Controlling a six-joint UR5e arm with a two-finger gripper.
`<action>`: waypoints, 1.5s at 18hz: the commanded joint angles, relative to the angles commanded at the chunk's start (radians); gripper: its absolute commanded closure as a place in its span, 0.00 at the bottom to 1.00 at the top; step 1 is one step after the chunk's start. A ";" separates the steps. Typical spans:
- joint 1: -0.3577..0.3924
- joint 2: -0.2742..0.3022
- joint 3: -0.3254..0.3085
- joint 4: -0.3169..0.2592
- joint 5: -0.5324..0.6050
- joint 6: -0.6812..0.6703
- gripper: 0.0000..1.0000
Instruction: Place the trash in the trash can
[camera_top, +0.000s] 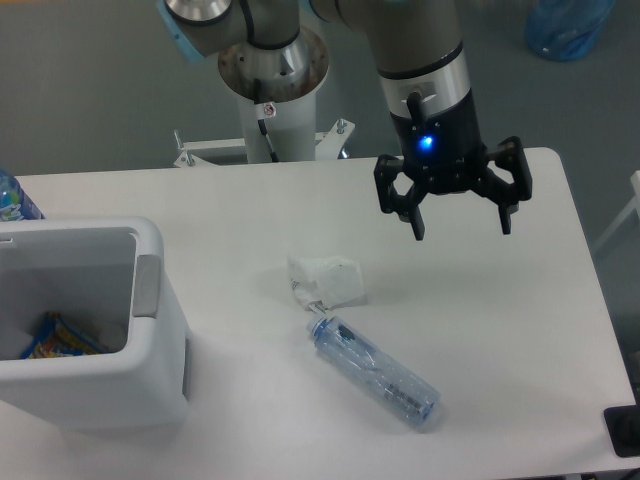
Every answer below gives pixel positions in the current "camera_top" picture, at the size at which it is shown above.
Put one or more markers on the white frame at right edge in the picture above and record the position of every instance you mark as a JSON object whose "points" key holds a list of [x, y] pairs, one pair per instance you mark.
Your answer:
{"points": [[621, 225]]}

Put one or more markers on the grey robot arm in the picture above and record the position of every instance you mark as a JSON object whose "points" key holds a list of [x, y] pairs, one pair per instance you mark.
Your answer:
{"points": [[416, 46]]}

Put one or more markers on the clear plastic water bottle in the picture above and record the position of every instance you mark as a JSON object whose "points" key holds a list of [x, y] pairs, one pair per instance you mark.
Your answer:
{"points": [[391, 384]]}

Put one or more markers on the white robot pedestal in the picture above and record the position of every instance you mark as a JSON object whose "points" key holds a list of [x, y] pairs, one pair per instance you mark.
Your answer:
{"points": [[276, 93]]}

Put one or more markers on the colourful snack wrapper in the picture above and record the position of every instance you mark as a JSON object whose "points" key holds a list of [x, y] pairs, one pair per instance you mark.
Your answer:
{"points": [[58, 338]]}

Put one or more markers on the blue labelled bottle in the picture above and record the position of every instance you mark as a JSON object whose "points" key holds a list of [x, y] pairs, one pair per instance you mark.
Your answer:
{"points": [[16, 205]]}

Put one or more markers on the blue plastic bag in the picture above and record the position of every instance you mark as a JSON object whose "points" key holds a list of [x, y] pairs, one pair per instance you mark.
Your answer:
{"points": [[564, 31]]}

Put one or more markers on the white trash can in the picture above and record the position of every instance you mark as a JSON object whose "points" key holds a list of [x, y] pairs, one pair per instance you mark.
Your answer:
{"points": [[106, 276]]}

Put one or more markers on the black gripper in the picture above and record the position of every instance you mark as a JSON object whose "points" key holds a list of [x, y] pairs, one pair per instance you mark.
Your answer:
{"points": [[440, 145]]}

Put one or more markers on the black device at table edge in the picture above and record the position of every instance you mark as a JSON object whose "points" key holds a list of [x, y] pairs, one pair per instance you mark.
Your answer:
{"points": [[622, 423]]}

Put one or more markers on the white paper bag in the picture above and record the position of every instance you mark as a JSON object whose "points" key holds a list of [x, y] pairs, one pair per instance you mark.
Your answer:
{"points": [[327, 282]]}

